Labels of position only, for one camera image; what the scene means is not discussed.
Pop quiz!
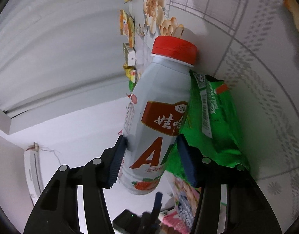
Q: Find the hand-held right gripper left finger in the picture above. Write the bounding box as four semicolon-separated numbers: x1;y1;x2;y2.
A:
24;135;127;234

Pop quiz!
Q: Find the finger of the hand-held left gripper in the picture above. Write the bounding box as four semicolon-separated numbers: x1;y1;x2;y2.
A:
151;192;163;222

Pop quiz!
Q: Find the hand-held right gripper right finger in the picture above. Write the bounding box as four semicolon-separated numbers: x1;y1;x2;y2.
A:
177;135;283;234

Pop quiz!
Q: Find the green snack packet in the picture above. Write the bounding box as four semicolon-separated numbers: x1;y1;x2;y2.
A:
165;69;250;188

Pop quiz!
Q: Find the white bottle with red cap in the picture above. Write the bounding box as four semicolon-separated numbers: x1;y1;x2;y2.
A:
118;36;198;196

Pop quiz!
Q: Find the pink packet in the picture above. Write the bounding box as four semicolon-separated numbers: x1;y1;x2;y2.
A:
161;211;189;234

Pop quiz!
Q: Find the pale packet with blue print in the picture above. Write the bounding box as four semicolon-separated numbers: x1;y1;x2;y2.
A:
170;174;202;233

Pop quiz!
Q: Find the white and yellow small box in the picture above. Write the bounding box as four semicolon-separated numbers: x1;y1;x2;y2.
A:
122;43;137;67

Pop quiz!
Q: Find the floral printed sheet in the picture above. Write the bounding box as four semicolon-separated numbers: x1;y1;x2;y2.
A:
120;0;299;227

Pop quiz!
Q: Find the white curtain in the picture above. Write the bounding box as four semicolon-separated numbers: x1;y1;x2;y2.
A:
0;0;146;117

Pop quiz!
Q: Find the thin wall cable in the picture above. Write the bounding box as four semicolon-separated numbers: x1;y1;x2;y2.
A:
25;142;61;165

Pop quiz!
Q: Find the white wall appliance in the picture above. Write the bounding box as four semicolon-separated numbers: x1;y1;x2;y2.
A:
23;149;46;198

